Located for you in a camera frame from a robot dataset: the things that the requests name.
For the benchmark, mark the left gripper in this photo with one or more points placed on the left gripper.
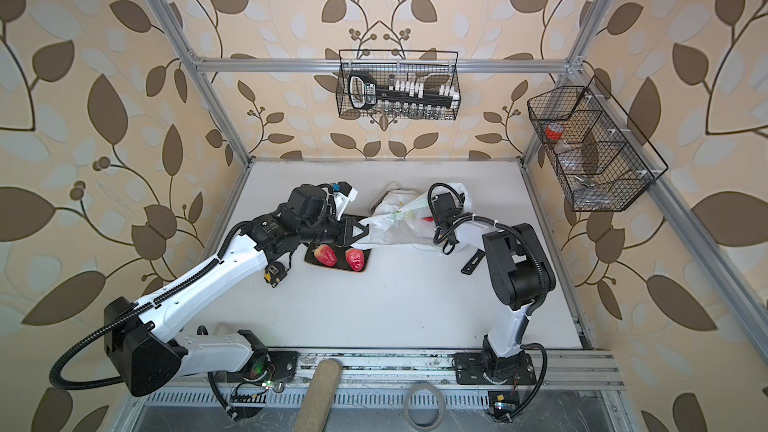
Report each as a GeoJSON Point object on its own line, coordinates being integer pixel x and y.
{"type": "Point", "coordinates": [346, 232]}

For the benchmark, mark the red fake strawberry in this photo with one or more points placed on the red fake strawberry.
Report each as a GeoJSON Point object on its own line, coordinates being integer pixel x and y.
{"type": "Point", "coordinates": [325, 255]}
{"type": "Point", "coordinates": [355, 259]}

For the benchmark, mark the white plastic bag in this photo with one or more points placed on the white plastic bag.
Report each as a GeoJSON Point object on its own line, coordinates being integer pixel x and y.
{"type": "Point", "coordinates": [402, 218]}

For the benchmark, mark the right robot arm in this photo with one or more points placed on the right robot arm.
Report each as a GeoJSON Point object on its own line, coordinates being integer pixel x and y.
{"type": "Point", "coordinates": [521, 278]}

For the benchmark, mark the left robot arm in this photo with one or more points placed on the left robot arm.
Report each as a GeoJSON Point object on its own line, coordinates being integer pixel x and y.
{"type": "Point", "coordinates": [145, 339]}

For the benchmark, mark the black square plate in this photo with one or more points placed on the black square plate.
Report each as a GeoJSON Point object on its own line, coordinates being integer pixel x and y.
{"type": "Point", "coordinates": [336, 252]}

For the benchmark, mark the black adjustable wrench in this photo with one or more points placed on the black adjustable wrench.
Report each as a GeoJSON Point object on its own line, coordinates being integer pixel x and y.
{"type": "Point", "coordinates": [472, 264]}

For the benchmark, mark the yellow black tape measure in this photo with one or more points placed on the yellow black tape measure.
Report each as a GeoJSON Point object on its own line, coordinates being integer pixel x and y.
{"type": "Point", "coordinates": [276, 271]}

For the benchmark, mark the red item in basket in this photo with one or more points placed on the red item in basket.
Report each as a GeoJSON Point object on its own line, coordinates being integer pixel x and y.
{"type": "Point", "coordinates": [553, 132]}

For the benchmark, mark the black socket tool set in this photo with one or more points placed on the black socket tool set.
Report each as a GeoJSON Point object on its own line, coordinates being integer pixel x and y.
{"type": "Point", "coordinates": [365, 93]}

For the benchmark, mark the tape roll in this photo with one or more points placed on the tape roll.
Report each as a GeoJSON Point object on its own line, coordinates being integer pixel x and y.
{"type": "Point", "coordinates": [422, 395]}

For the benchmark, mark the cardboard tube roll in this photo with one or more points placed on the cardboard tube roll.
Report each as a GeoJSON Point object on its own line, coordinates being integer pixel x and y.
{"type": "Point", "coordinates": [319, 398]}

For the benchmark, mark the rear wire basket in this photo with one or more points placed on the rear wire basket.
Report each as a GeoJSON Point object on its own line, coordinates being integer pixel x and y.
{"type": "Point", "coordinates": [435, 67]}

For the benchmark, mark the side wire basket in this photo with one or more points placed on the side wire basket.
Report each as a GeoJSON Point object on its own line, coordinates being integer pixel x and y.
{"type": "Point", "coordinates": [604, 161]}

